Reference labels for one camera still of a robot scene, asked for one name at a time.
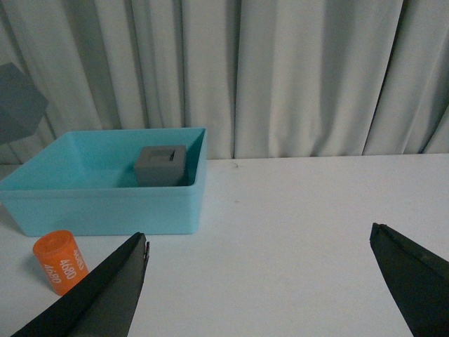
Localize orange cylinder marked 4680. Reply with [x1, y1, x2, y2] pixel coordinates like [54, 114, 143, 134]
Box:
[32, 230, 89, 296]

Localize gray cube with round hole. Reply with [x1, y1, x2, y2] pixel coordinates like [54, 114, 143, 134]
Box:
[1, 62, 48, 145]

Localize gray cube with square hole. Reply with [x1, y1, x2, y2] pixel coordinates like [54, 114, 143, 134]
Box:
[134, 145, 187, 187]

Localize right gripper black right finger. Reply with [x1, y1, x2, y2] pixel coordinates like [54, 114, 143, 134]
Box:
[370, 223, 448, 336]

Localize white pleated curtain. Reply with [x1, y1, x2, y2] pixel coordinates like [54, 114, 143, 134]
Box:
[1, 1, 448, 164]

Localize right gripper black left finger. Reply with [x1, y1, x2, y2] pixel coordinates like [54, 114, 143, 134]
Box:
[14, 232, 149, 336]

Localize light blue plastic box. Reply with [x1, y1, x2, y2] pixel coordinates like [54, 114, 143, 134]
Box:
[1, 128, 207, 237]

